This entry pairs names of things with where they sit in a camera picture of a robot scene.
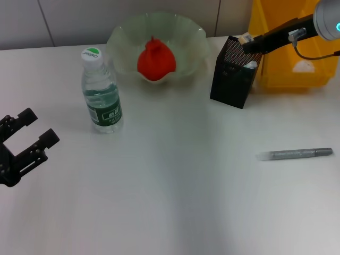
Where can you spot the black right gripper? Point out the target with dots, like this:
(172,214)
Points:
(287,32)

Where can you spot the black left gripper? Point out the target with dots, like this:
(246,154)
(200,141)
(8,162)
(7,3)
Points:
(8,167)

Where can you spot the small beige eraser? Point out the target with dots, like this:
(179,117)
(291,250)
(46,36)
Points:
(245,37)

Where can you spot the mint green pen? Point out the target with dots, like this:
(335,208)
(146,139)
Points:
(251,64)

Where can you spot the black mesh pen holder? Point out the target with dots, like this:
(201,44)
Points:
(228,85)

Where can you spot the white paper ball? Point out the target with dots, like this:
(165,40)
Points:
(304,66)

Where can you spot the clear plastic water bottle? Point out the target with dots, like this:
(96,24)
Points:
(103,79)

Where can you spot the orange fruit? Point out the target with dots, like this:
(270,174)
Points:
(156,61)

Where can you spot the silver marker pen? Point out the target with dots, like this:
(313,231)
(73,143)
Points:
(295,154)

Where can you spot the green glass fruit bowl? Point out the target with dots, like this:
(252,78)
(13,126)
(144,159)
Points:
(186,40)

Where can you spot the yellow plastic storage bin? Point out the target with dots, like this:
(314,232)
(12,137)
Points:
(281,71)

